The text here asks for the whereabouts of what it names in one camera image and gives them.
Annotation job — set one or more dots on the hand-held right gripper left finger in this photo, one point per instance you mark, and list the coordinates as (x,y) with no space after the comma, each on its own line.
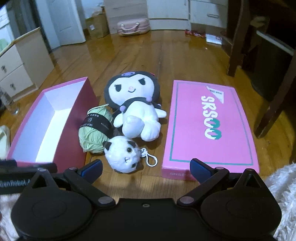
(92,168)

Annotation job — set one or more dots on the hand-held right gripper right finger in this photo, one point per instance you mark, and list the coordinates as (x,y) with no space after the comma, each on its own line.
(200,168)

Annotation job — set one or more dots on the green yarn ball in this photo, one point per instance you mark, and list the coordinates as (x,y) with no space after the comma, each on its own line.
(91,139)

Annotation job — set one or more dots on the pink box lid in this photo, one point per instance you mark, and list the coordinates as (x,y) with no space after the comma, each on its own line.
(196,139)

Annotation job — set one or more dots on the pink cardboard box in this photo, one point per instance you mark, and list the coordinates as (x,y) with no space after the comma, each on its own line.
(57,129)

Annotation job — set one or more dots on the black and white plush doll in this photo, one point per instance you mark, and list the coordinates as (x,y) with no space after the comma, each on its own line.
(134,92)

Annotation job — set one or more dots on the pale fluffy cloth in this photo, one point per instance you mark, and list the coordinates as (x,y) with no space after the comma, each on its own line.
(8,215)

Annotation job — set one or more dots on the cream rounded object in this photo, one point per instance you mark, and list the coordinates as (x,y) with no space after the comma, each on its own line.
(4,141)

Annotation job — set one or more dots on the white fluffy rug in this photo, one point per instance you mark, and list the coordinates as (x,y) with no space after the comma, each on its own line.
(283,190)

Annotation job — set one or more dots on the beige drawer cabinet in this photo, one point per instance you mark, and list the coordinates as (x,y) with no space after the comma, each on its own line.
(25,62)

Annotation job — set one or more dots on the black bin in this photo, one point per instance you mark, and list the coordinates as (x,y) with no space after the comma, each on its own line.
(270,64)

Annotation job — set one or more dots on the red snack wrapper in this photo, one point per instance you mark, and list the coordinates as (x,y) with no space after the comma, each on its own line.
(195,33)

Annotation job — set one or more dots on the dark wooden furniture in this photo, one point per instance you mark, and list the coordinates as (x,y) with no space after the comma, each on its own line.
(235,34)

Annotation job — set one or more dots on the brown cardboard box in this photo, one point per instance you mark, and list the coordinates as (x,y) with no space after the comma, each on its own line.
(98,26)

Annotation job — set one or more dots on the pink carry case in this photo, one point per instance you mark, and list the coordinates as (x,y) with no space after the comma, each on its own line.
(133,27)

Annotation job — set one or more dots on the white door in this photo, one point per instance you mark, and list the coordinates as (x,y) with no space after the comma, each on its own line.
(63,23)

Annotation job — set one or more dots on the white cabinet with drawers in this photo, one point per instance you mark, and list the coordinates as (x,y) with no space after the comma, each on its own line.
(208,12)

